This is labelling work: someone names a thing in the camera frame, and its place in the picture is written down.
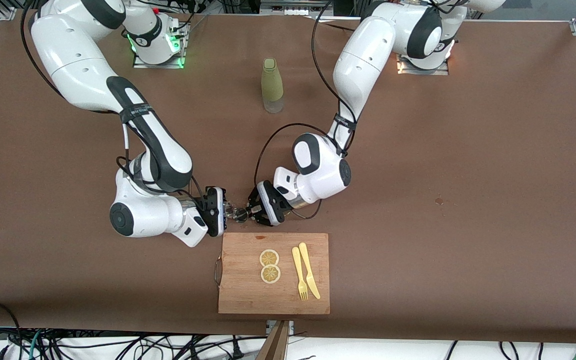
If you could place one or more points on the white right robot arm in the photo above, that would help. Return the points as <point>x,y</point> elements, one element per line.
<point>78,55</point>

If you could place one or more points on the yellow plastic fork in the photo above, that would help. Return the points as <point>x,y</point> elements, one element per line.
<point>298,267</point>

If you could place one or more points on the small clear glass cup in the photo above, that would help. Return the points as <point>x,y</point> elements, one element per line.
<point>240,215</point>

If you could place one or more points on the green sleeved glass bottle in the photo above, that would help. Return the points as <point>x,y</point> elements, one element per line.
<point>272,82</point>

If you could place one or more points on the lemon slice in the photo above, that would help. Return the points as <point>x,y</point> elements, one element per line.
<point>269,258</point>
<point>270,274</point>

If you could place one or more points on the brown table cover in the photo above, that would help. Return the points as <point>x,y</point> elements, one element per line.
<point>468,150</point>

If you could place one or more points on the wooden camera stand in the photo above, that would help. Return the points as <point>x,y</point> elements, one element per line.
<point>275,347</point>

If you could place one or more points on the wooden cutting board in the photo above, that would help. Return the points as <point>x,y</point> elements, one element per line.
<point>243,295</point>

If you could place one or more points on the grey power strip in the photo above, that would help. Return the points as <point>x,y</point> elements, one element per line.
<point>295,9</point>

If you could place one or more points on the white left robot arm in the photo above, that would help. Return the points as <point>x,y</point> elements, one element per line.
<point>368,55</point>

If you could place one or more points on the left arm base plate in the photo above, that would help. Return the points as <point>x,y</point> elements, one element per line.
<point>438,71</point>

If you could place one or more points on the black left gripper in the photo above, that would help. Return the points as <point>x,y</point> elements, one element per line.
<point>259,212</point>

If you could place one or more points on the yellow plastic knife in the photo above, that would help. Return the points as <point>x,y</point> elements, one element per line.
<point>308,270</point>

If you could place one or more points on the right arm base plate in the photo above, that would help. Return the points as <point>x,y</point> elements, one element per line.
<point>140,64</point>

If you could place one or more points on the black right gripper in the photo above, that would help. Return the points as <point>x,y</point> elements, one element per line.
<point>203,203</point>

